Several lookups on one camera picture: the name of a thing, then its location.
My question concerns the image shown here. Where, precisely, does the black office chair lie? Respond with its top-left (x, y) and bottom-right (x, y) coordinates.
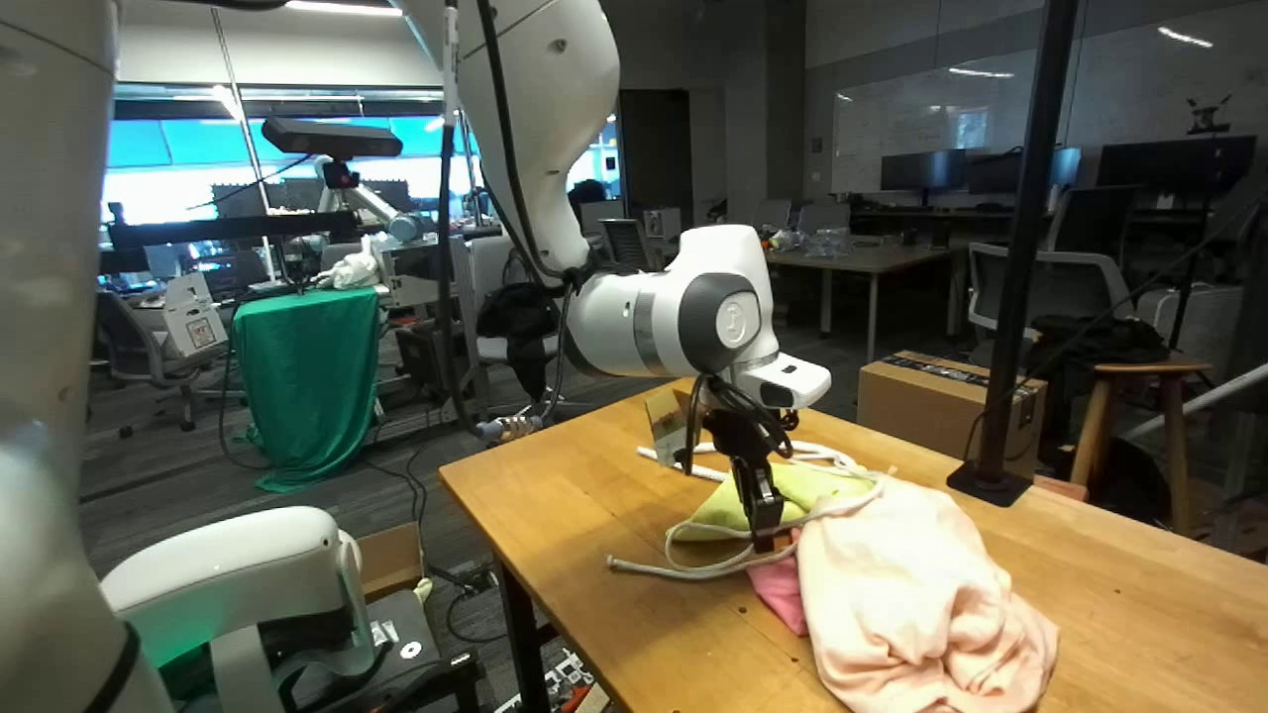
top-left (475, 282), bottom-right (559, 400)

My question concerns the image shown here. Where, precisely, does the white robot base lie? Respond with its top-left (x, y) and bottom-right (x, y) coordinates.
top-left (104, 505), bottom-right (388, 713)

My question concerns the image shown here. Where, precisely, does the green draped cloth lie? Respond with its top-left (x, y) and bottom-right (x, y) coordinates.
top-left (235, 288), bottom-right (379, 491)

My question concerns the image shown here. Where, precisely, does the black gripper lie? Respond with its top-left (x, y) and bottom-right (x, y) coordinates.
top-left (679, 377), bottom-right (800, 549)

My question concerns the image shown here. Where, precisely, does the black vertical pole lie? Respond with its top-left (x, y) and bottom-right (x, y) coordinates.
top-left (948, 0), bottom-right (1083, 505)

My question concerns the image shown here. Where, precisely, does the white rope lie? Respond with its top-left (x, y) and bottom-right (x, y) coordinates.
top-left (604, 438), bottom-right (889, 585)

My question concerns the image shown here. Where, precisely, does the light pink cloth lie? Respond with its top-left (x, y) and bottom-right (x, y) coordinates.
top-left (798, 479), bottom-right (1058, 713)

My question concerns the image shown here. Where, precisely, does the yellow-green cloth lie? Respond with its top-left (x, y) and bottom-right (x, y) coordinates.
top-left (664, 458), bottom-right (880, 544)

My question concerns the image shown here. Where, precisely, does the wooden stool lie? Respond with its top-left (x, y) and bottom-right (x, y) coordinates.
top-left (1071, 359), bottom-right (1202, 534)

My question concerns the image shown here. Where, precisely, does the brown cardboard box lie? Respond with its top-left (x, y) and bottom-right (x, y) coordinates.
top-left (857, 350), bottom-right (1046, 471)

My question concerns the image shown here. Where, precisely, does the pink cloth orange print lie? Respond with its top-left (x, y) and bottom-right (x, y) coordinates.
top-left (749, 558), bottom-right (807, 636)

